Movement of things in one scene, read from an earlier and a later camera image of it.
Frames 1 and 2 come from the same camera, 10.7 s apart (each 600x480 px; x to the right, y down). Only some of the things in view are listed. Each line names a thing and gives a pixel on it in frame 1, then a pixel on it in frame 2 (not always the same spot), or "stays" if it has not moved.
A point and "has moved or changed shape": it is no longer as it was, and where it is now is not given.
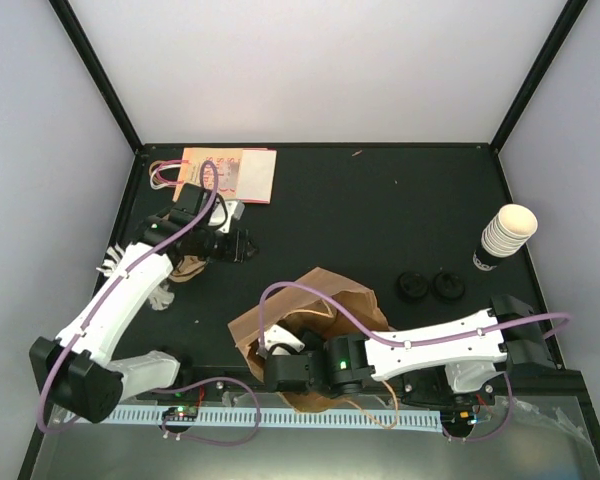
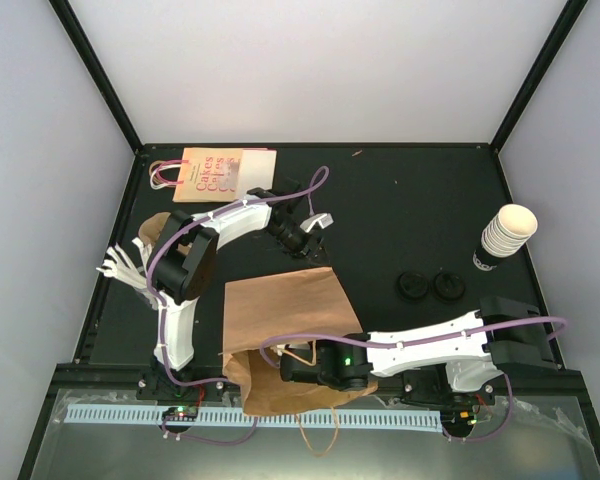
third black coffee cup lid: (412, 286) stays
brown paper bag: (325, 305) has moved or changed shape
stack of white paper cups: (508, 231) stays
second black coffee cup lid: (448, 287) stays
